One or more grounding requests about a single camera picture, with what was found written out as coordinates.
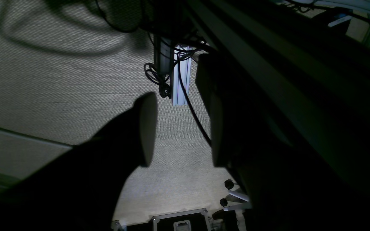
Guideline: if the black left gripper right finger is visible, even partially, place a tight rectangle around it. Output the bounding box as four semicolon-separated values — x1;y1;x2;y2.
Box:
196;54;301;231

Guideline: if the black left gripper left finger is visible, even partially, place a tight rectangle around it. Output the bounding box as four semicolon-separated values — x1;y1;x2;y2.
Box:
0;92;157;231

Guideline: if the black flight case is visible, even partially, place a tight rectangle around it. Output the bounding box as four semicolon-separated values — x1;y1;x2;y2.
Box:
124;208;211;231

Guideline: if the aluminium frame post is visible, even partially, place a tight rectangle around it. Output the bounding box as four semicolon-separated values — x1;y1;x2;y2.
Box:
170;44;193;107

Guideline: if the black cable under table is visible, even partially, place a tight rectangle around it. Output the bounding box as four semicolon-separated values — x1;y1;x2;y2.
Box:
144;48;212;147

